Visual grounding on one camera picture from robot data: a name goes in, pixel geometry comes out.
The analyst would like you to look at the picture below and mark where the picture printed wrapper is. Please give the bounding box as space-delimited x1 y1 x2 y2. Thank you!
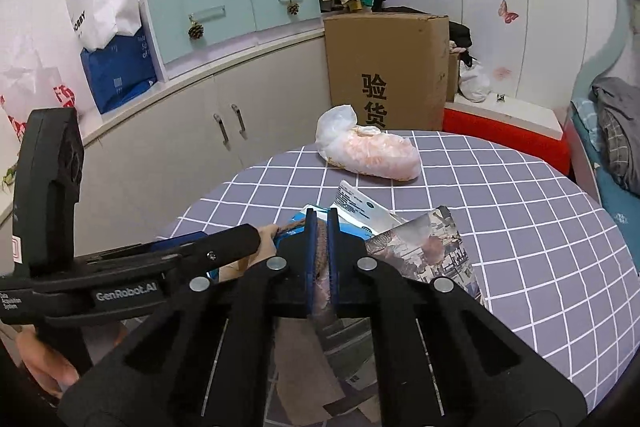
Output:
365 206 488 308

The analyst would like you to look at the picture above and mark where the white cabinet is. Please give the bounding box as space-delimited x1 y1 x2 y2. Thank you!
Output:
0 29 333 248

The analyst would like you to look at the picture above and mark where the large cardboard box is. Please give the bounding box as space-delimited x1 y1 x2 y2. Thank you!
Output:
323 9 451 132

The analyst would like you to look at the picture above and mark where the pink butterfly wall sticker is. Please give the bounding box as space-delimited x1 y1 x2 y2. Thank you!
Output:
497 0 520 25

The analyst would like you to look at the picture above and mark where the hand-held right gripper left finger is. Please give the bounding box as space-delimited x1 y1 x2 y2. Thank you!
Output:
57 209 318 427

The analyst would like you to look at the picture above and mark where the brown paper wrapper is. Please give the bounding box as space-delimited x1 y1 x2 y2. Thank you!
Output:
220 219 351 425

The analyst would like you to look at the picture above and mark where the white blue printed wrapper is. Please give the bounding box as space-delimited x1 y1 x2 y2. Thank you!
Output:
330 179 408 240

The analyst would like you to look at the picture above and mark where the grey clothes pile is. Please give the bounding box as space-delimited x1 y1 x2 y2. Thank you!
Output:
591 77 640 195

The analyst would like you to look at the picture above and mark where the blue packet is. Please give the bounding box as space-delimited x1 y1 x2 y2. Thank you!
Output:
155 204 371 283

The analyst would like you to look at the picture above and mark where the blue bedding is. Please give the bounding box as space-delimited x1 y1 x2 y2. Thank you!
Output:
570 97 640 243

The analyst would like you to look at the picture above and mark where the black cloth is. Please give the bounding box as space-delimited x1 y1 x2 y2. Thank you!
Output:
447 21 475 68

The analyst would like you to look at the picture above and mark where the white plastic bag red print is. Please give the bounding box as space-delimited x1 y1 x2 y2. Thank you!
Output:
0 52 78 142

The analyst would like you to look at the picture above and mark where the person's left hand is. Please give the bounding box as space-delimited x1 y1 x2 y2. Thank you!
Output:
15 334 81 400

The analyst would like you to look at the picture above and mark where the blue shopping bag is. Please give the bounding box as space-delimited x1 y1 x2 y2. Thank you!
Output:
80 34 158 115

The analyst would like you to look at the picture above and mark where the small cardboard box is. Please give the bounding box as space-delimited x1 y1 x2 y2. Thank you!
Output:
446 52 462 102

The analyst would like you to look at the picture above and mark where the red box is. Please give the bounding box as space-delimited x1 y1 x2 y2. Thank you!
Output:
442 99 572 175

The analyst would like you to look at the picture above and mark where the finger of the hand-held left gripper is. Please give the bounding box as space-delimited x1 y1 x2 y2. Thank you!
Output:
145 223 262 273

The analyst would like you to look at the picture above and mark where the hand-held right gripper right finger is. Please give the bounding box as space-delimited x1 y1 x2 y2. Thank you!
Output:
328 208 589 427

